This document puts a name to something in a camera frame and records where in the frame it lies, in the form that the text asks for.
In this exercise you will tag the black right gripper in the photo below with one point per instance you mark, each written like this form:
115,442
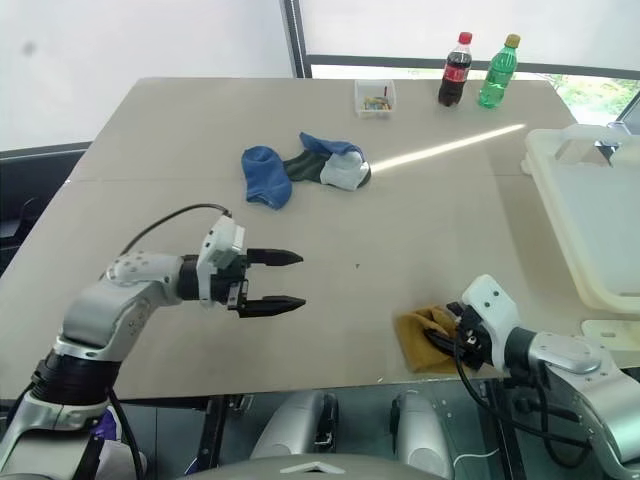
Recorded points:
472,345

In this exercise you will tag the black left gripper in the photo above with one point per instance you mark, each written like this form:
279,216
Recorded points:
232,287

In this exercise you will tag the mustard yellow cloth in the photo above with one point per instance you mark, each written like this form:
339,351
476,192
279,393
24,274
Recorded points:
415,335

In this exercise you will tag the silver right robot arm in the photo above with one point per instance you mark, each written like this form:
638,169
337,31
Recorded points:
590,390

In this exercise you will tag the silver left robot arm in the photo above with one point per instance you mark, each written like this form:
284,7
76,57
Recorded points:
100,310

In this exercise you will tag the white plastic bin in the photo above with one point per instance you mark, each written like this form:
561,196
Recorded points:
590,220

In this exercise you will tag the small clear box with crayons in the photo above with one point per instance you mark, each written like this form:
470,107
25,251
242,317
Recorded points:
374,102

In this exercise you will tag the silver rounded robot leg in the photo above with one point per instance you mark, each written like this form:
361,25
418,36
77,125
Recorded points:
422,435
295,425

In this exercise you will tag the plain blue sock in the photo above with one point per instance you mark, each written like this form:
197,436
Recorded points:
265,175

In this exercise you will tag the blue white dark green sock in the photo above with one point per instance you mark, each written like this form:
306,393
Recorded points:
340,167

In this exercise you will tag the grey robot chest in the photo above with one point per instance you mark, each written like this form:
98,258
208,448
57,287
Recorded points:
270,467

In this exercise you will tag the purple white object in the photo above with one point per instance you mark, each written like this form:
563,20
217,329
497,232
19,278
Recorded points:
109,425

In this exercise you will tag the cola bottle with red cap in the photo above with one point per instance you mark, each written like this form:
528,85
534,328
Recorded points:
454,75

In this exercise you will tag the dark bench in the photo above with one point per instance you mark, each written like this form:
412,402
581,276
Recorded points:
30,170

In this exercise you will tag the green bottle with yellow cap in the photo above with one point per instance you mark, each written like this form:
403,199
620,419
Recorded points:
496,75

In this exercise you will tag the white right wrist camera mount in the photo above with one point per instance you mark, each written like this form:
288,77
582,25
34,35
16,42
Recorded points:
492,310

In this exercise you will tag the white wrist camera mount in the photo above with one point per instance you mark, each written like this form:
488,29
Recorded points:
220,245
492,310

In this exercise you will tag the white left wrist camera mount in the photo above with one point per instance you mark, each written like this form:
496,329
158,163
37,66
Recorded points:
220,245

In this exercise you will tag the dark window frame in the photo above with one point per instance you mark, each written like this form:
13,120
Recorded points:
295,35

